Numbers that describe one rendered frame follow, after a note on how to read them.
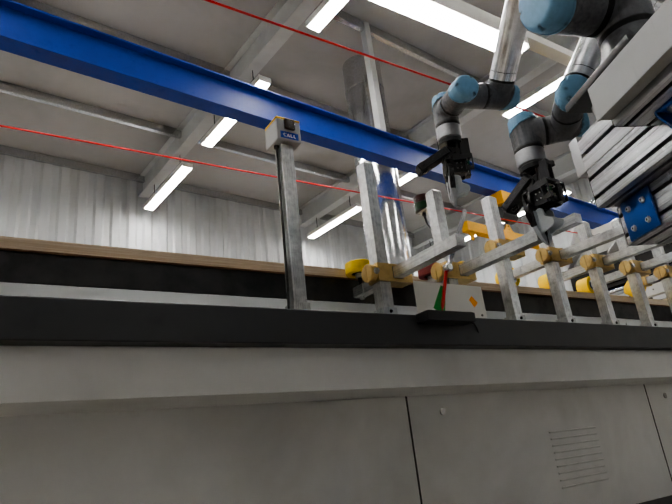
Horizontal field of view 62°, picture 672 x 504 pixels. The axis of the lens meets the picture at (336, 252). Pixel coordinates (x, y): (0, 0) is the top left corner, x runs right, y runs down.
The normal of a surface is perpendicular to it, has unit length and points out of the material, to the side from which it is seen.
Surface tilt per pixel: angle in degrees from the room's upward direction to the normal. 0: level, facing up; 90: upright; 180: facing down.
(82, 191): 90
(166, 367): 90
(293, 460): 90
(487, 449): 90
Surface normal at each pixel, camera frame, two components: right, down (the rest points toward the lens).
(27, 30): 0.60, -0.33
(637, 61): -0.99, 0.06
